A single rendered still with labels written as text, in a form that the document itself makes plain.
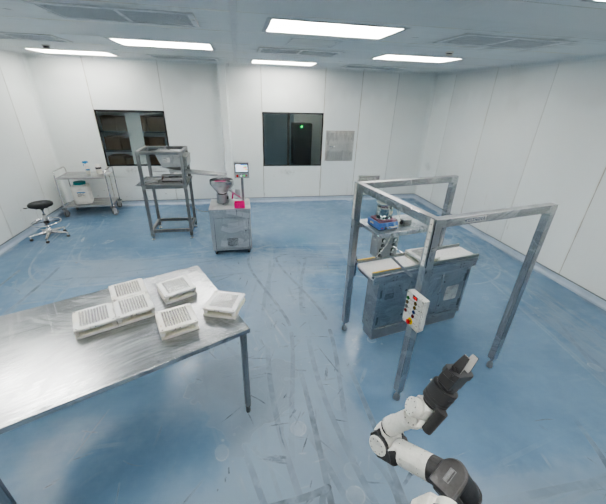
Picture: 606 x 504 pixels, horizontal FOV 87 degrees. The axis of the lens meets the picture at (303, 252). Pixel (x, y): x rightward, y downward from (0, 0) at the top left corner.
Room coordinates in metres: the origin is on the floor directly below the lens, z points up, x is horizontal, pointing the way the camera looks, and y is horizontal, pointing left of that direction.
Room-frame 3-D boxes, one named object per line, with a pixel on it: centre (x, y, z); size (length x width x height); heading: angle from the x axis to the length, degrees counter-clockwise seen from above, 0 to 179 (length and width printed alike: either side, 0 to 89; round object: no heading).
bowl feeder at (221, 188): (4.92, 1.25, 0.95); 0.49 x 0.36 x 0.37; 101
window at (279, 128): (7.66, 0.31, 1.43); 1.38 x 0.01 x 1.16; 101
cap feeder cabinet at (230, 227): (4.87, 1.19, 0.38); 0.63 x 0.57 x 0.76; 101
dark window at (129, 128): (6.99, 3.62, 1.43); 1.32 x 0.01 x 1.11; 101
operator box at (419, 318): (1.85, -0.82, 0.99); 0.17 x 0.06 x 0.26; 22
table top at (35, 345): (1.75, 1.28, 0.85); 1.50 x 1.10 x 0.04; 126
